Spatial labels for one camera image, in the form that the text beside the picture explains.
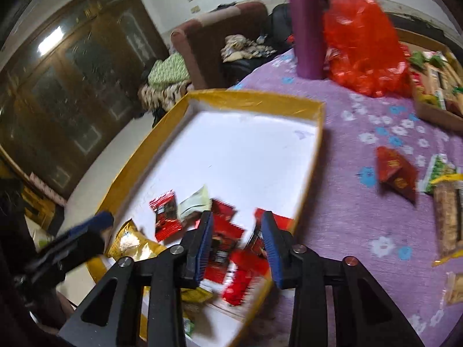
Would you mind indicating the brown cardboard box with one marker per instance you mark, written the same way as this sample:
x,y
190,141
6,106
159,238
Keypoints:
x,y
434,114

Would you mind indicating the wall outlet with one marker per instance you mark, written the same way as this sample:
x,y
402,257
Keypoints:
x,y
195,9

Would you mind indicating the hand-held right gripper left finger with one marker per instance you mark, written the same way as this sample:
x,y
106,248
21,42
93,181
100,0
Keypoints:
x,y
203,249

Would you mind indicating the patterned cloth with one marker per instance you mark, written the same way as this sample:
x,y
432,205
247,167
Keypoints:
x,y
238,48

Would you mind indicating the wooden wardrobe with glass doors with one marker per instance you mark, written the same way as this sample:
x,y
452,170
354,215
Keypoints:
x,y
72,79

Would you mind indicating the checked blanket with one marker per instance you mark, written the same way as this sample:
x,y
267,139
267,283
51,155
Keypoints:
x,y
159,95

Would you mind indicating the large dark red snack packet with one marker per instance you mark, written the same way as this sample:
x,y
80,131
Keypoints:
x,y
396,173

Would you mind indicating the purple insulated bottle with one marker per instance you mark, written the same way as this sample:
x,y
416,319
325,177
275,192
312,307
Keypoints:
x,y
307,36

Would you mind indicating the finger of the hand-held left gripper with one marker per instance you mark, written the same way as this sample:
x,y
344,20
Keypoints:
x,y
90,226

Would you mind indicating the long red gold-lettered packet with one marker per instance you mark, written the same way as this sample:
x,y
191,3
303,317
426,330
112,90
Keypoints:
x,y
242,278

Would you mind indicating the large clear biscuit pack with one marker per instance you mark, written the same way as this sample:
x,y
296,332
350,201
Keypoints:
x,y
450,217

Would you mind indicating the pile of assorted snack packets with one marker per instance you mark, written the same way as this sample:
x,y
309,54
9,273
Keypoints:
x,y
430,79

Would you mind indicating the clear cracker packet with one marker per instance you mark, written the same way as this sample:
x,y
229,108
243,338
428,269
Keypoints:
x,y
455,291

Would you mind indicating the yellow-green snack packet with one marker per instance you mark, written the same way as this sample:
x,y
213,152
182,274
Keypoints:
x,y
197,294

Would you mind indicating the gold foil snack packet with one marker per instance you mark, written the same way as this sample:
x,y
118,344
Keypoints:
x,y
134,242

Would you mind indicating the red plastic bag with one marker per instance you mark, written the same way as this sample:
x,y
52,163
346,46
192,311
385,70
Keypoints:
x,y
361,50

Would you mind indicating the yellow cardboard tray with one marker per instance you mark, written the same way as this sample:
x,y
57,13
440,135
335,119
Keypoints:
x,y
235,144

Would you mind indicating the brown armchair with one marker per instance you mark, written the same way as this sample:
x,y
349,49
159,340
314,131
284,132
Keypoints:
x,y
202,43

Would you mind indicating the small red black-label packet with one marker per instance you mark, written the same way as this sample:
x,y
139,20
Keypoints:
x,y
224,245
166,220

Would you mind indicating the green cloth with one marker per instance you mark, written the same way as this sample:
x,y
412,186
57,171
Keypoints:
x,y
168,70

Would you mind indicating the green and white snack packet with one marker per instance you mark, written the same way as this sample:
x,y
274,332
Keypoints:
x,y
436,170

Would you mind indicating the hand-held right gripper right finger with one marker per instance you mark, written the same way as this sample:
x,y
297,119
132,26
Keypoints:
x,y
273,249

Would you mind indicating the dark cloth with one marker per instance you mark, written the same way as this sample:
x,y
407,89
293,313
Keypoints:
x,y
282,25

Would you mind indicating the small red snack packet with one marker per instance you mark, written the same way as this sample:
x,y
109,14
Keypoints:
x,y
280,224
224,209

